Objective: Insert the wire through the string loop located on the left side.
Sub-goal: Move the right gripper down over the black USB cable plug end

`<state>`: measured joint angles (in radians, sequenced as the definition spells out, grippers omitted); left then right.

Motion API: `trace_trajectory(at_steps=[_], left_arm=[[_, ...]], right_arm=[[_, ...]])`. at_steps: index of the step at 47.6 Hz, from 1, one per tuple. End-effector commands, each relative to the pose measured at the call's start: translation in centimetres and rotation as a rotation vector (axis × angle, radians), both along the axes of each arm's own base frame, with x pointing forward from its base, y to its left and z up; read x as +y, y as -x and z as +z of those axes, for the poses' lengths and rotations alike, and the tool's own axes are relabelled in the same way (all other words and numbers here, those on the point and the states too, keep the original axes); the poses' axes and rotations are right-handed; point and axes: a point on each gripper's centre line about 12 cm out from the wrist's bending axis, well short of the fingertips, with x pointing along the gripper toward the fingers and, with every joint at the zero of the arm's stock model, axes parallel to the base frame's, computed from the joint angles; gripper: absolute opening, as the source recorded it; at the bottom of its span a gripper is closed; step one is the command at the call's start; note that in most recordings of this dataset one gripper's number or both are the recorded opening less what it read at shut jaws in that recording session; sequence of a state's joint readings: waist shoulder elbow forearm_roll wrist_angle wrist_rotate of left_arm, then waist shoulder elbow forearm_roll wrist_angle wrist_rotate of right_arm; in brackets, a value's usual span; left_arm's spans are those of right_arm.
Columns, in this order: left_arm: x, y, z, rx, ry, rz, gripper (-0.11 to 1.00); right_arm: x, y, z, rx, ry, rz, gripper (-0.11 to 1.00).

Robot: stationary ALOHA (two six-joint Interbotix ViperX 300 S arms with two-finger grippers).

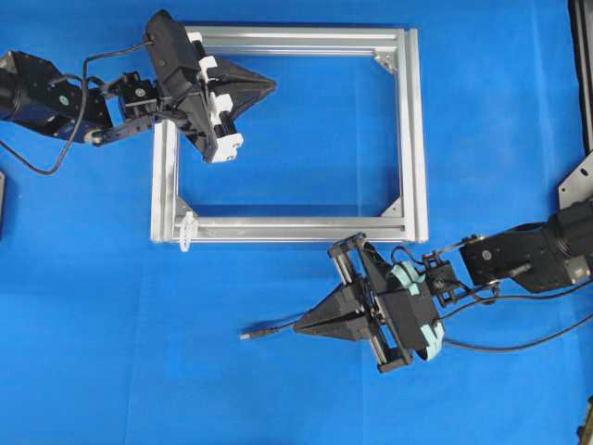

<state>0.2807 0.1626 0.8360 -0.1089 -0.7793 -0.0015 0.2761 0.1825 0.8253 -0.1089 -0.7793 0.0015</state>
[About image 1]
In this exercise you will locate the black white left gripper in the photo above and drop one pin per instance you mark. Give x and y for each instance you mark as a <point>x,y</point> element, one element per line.
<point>202,111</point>

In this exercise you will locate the black taped right gripper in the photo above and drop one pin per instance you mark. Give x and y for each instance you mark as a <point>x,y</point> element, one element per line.
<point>387,305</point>

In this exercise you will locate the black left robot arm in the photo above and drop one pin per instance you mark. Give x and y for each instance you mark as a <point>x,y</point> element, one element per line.
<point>79,109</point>

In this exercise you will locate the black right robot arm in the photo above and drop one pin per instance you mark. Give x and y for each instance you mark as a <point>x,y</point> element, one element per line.
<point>539,256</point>

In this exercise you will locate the dark object bottom right corner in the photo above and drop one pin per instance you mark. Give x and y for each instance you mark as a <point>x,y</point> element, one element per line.
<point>584,431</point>

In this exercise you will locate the silver aluminium extrusion frame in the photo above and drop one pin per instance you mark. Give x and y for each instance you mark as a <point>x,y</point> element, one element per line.
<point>172,220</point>

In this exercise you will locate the grey left edge bracket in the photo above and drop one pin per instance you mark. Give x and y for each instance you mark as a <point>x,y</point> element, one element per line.
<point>2,199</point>

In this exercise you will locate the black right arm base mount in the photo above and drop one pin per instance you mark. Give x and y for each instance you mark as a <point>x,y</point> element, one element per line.
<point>577,185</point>

